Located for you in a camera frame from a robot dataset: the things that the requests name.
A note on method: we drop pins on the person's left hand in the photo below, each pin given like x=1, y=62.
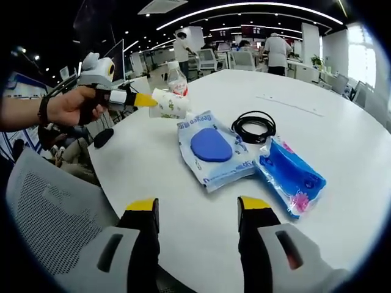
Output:
x=67, y=107

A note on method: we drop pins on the grey mesh office chair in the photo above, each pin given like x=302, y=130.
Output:
x=52, y=207

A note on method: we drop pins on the blue white display board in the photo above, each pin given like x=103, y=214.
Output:
x=24, y=87

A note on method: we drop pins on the white office chair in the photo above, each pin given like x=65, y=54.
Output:
x=244, y=59
x=207, y=61

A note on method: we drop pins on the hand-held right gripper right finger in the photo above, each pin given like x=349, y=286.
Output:
x=253, y=244

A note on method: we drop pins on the green potted plant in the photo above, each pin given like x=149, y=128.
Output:
x=317, y=61

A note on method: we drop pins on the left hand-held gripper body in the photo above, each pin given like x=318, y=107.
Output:
x=97, y=68

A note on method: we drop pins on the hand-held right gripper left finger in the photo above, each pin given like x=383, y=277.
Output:
x=143, y=244

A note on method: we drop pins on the black oval object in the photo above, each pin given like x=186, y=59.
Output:
x=104, y=138

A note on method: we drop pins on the blue tissue pack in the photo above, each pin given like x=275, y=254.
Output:
x=290, y=174

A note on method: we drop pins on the wet wipes pack blue lid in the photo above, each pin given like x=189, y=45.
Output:
x=210, y=149

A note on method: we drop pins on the large window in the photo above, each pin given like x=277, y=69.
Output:
x=363, y=58

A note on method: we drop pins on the white counter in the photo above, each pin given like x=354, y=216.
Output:
x=302, y=71

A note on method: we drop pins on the white table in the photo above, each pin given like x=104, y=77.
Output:
x=305, y=137

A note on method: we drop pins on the clear plastic water bottle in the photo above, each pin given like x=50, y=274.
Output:
x=177, y=82

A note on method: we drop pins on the printed paper cup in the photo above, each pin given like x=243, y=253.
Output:
x=171, y=105

